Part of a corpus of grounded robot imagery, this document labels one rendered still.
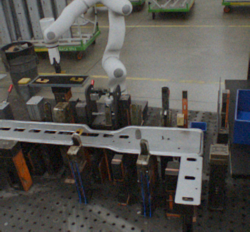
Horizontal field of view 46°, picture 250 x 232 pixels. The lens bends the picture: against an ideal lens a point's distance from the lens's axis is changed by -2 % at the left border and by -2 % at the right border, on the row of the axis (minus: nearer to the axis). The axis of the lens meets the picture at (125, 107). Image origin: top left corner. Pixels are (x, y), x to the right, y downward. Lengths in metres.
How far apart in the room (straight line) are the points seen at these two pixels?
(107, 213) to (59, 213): 0.26
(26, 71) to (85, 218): 3.16
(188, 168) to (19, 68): 3.46
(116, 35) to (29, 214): 1.14
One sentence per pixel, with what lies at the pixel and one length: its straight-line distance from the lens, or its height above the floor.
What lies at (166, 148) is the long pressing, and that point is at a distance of 1.49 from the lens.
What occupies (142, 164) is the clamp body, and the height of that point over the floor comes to 1.04.
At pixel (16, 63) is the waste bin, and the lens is 4.43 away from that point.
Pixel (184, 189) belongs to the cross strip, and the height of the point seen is 1.00.
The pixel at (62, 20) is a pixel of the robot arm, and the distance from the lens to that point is 1.75.
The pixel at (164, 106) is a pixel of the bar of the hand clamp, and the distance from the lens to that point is 1.61.
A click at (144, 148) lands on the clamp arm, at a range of 1.38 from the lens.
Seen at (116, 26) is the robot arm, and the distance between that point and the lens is 1.89.
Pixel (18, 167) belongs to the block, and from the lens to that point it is 1.75.
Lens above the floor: 1.92
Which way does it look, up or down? 30 degrees down
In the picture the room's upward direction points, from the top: 7 degrees counter-clockwise
